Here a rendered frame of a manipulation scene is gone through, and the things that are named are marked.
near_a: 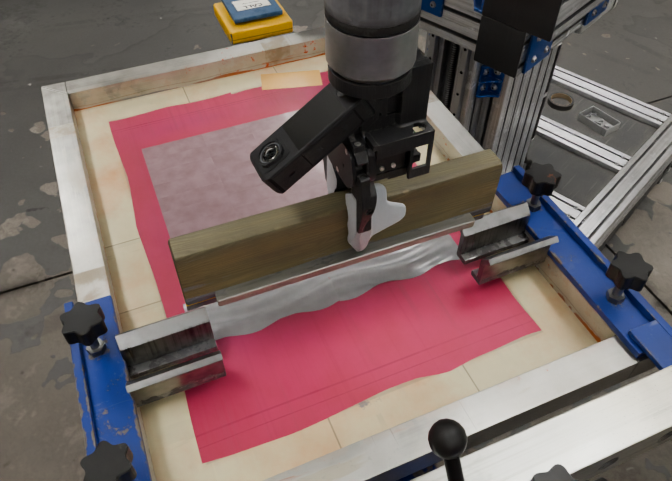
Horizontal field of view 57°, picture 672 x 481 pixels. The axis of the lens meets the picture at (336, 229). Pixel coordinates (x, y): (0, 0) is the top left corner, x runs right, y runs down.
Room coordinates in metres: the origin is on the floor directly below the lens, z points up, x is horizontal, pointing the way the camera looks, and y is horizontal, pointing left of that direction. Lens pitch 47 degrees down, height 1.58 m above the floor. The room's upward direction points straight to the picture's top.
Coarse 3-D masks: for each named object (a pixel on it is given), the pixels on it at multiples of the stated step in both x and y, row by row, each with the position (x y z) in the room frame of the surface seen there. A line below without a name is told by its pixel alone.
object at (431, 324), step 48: (240, 96) 0.88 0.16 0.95; (288, 96) 0.88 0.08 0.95; (288, 192) 0.65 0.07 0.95; (384, 288) 0.47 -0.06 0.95; (432, 288) 0.47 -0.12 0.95; (480, 288) 0.47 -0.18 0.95; (384, 336) 0.40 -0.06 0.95; (432, 336) 0.40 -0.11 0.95; (480, 336) 0.40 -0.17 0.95; (384, 384) 0.34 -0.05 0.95
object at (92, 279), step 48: (240, 48) 0.98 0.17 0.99; (288, 48) 0.99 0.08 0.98; (48, 96) 0.83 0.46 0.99; (96, 96) 0.86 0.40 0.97; (432, 96) 0.83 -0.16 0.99; (96, 240) 0.52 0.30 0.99; (96, 288) 0.45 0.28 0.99; (528, 384) 0.32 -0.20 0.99; (576, 384) 0.32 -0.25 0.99; (144, 432) 0.28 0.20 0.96; (384, 432) 0.27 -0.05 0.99; (480, 432) 0.27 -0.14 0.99; (288, 480) 0.22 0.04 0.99; (336, 480) 0.22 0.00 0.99; (384, 480) 0.23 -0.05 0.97
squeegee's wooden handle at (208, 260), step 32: (448, 160) 0.51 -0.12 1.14; (480, 160) 0.50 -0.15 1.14; (416, 192) 0.46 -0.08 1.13; (448, 192) 0.48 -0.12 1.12; (480, 192) 0.49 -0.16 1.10; (224, 224) 0.41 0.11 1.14; (256, 224) 0.41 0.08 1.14; (288, 224) 0.41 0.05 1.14; (320, 224) 0.42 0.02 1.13; (416, 224) 0.46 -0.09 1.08; (192, 256) 0.37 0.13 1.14; (224, 256) 0.38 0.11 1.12; (256, 256) 0.40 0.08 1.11; (288, 256) 0.41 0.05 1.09; (320, 256) 0.42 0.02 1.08; (192, 288) 0.37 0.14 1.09
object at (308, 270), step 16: (432, 224) 0.47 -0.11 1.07; (448, 224) 0.47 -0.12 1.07; (464, 224) 0.47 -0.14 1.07; (384, 240) 0.45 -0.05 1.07; (400, 240) 0.45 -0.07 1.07; (416, 240) 0.45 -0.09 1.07; (336, 256) 0.42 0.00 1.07; (352, 256) 0.43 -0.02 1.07; (368, 256) 0.43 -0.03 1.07; (288, 272) 0.40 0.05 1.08; (304, 272) 0.40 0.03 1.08; (320, 272) 0.41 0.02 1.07; (224, 288) 0.38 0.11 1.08; (240, 288) 0.38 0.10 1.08; (256, 288) 0.38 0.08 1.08; (272, 288) 0.39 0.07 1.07; (224, 304) 0.37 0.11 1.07
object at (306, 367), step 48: (144, 144) 0.76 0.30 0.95; (192, 144) 0.76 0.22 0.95; (240, 144) 0.76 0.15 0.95; (144, 192) 0.65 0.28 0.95; (192, 192) 0.65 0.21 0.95; (240, 192) 0.65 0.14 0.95; (144, 240) 0.55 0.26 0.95; (240, 336) 0.40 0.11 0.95; (288, 336) 0.40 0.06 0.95; (336, 336) 0.40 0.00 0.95; (240, 384) 0.34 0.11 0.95; (288, 384) 0.34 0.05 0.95; (336, 384) 0.34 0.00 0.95; (240, 432) 0.29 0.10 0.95; (288, 432) 0.29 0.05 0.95
